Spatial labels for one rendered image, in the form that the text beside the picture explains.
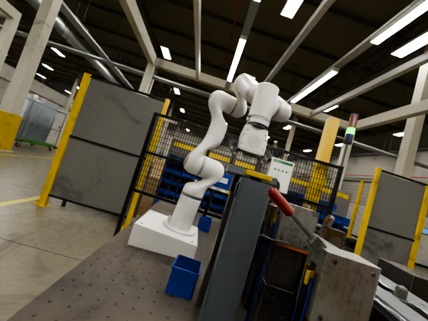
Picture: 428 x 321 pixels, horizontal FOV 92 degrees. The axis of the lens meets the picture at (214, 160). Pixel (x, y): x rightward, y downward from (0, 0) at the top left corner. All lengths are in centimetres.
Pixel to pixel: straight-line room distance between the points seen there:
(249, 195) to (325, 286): 20
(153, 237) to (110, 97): 276
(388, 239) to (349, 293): 402
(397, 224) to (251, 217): 412
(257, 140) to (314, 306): 51
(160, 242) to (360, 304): 81
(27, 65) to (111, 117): 516
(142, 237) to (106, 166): 241
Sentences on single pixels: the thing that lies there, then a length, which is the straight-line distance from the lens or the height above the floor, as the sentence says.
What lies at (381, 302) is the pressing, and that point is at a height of 100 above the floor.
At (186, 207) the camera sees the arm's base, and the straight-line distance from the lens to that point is 112.
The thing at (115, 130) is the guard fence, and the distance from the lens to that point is 339.
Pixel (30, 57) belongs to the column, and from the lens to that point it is 841.
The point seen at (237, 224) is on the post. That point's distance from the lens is 47.
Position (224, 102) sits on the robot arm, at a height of 152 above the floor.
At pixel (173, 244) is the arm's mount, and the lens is 106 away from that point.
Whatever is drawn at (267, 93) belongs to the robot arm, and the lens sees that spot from 79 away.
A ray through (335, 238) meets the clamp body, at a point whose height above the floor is 101.
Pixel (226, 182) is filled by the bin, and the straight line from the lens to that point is 180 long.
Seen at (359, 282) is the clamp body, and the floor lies 103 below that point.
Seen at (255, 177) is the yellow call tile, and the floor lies 115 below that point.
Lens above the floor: 113
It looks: 4 degrees up
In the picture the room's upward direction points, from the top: 17 degrees clockwise
